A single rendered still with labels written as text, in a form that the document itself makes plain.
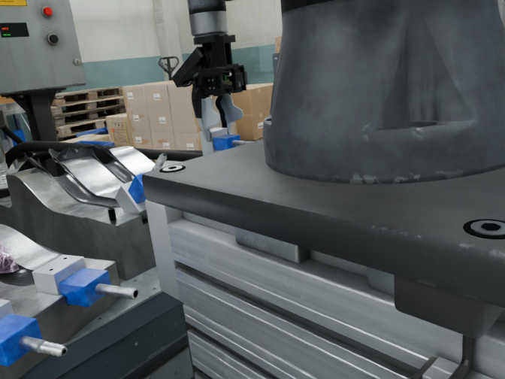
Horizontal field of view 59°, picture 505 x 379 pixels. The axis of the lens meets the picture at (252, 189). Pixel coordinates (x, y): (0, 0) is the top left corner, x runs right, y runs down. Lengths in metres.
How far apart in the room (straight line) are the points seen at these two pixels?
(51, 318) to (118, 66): 8.05
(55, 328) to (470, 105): 0.50
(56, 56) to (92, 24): 6.83
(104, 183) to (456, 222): 0.81
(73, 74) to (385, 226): 1.50
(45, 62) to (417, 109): 1.43
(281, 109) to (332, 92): 0.04
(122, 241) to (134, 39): 8.16
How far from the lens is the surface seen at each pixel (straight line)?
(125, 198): 0.72
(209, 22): 0.92
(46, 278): 0.59
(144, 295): 0.66
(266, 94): 5.65
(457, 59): 0.23
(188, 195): 0.25
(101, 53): 8.41
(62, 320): 0.59
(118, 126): 6.18
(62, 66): 1.61
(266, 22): 9.10
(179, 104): 4.78
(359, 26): 0.23
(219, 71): 0.90
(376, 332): 0.26
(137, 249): 0.71
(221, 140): 0.95
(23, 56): 1.56
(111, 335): 0.64
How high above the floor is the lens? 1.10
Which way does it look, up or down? 16 degrees down
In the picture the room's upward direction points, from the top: 6 degrees counter-clockwise
